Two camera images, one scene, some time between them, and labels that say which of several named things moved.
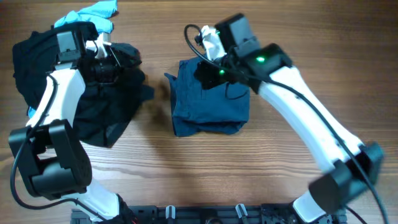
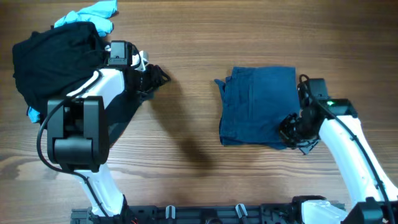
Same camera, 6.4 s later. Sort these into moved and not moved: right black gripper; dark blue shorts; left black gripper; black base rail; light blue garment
Moved: left black gripper; dark blue shorts; right black gripper
Not moved: light blue garment; black base rail
